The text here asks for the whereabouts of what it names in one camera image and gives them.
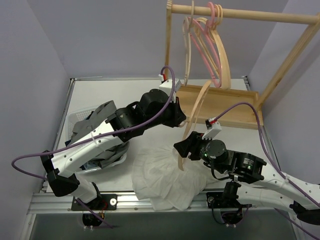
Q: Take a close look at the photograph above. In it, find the wooden hanger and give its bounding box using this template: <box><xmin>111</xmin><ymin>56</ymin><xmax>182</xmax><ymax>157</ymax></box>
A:
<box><xmin>202</xmin><ymin>2</ymin><xmax>231</xmax><ymax>90</ymax></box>
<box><xmin>177</xmin><ymin>79</ymin><xmax>213</xmax><ymax>172</ymax></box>
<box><xmin>196</xmin><ymin>4</ymin><xmax>223</xmax><ymax>81</ymax></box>

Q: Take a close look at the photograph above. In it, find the white shirt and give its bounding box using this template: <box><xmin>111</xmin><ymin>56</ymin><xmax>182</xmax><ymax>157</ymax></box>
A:
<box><xmin>131</xmin><ymin>146</ymin><xmax>215</xmax><ymax>211</ymax></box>

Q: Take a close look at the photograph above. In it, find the grey garment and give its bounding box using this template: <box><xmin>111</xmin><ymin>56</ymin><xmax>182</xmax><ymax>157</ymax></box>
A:
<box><xmin>66</xmin><ymin>100</ymin><xmax>123</xmax><ymax>162</ymax></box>

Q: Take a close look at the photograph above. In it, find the pink plastic hanger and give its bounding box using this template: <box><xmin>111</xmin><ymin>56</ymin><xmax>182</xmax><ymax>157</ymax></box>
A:
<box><xmin>191</xmin><ymin>1</ymin><xmax>222</xmax><ymax>88</ymax></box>

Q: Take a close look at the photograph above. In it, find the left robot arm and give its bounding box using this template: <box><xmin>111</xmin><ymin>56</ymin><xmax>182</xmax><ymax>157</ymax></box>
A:
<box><xmin>40</xmin><ymin>89</ymin><xmax>187</xmax><ymax>210</ymax></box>

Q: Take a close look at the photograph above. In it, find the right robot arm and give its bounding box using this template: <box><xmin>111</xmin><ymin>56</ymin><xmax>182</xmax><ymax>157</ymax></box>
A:
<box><xmin>173</xmin><ymin>131</ymin><xmax>320</xmax><ymax>225</ymax></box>

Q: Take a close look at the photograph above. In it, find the wooden clothes rack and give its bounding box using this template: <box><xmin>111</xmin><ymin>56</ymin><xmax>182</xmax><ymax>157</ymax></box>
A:
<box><xmin>164</xmin><ymin>0</ymin><xmax>320</xmax><ymax>129</ymax></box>

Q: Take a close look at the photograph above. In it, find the white plastic basket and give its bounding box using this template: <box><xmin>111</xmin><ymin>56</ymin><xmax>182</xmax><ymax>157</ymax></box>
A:
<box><xmin>65</xmin><ymin>106</ymin><xmax>130</xmax><ymax>174</ymax></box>

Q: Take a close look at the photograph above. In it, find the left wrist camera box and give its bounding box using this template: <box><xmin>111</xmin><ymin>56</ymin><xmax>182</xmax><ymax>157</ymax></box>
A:
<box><xmin>202</xmin><ymin>117</ymin><xmax>222</xmax><ymax>140</ymax></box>

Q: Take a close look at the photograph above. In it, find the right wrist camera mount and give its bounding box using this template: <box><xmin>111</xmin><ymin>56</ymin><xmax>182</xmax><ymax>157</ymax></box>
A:
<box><xmin>158</xmin><ymin>74</ymin><xmax>182</xmax><ymax>97</ymax></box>

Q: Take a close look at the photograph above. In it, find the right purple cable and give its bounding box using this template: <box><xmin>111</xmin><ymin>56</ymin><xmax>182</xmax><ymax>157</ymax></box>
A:
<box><xmin>216</xmin><ymin>102</ymin><xmax>320</xmax><ymax>238</ymax></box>

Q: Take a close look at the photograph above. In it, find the aluminium mounting rail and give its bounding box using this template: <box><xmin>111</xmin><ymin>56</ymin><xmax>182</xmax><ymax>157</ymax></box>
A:
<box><xmin>27</xmin><ymin>191</ymin><xmax>276</xmax><ymax>215</ymax></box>

